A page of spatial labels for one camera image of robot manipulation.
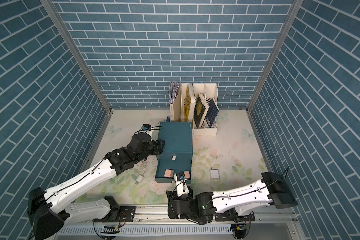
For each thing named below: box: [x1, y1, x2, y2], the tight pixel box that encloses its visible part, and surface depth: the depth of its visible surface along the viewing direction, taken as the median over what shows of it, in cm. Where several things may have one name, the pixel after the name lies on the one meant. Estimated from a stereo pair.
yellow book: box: [184, 83, 196, 122], surface depth 98 cm
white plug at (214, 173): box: [210, 167, 220, 180], surface depth 87 cm
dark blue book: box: [205, 98, 220, 128], surface depth 104 cm
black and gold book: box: [193, 93, 210, 128], surface depth 101 cm
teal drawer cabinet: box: [154, 121, 193, 184], surface depth 78 cm
